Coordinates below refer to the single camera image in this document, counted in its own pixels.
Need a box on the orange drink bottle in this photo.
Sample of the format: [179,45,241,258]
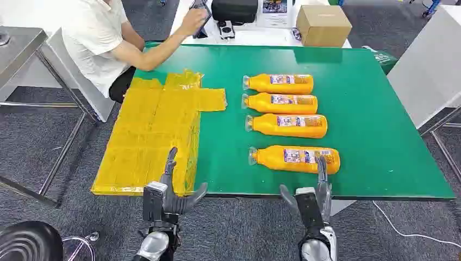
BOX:
[245,113,328,139]
[248,145,341,176]
[242,73,314,95]
[241,92,319,115]

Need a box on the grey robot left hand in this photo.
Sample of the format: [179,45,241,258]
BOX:
[158,147,209,217]

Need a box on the person's right hand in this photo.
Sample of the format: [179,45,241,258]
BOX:
[179,7,210,38]

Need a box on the black and white controller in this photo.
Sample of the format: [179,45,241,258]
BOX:
[216,20,236,41]

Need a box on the black round stool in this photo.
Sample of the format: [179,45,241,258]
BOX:
[0,220,65,261]

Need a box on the steel table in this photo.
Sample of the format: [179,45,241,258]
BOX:
[0,26,98,209]

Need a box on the brown cardboard box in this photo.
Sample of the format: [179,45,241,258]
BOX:
[296,4,353,48]

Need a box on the green plastic bag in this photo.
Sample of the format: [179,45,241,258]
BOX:
[362,45,399,76]

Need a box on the black bag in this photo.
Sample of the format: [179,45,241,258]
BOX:
[211,0,259,26]

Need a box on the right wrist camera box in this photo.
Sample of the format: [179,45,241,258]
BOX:
[295,187,325,230]

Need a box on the white table with metal legs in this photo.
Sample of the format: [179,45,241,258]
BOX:
[387,5,461,183]

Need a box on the green table mat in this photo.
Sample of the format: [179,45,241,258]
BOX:
[133,42,456,201]

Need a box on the printed leaflet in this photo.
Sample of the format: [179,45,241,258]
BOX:
[256,0,294,29]

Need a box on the dark tablet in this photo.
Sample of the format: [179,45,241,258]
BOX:
[189,0,213,40]

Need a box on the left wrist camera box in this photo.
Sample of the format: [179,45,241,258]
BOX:
[142,181,169,223]

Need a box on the yellow plastic sheet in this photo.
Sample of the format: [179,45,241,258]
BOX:
[90,70,228,197]

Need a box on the white side panel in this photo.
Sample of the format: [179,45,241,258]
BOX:
[45,28,116,123]

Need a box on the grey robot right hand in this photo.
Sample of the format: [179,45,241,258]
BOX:
[279,156,333,225]

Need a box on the person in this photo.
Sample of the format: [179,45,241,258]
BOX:
[61,0,213,104]

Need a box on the chrome stool foot ring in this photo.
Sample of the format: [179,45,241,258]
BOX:
[61,231,101,261]

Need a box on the white cable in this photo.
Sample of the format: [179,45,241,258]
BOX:
[371,200,461,250]

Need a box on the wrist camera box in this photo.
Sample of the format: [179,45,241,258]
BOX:
[142,181,169,223]
[295,187,325,230]

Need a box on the blue wheeled frame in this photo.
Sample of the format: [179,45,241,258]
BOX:
[408,0,443,18]

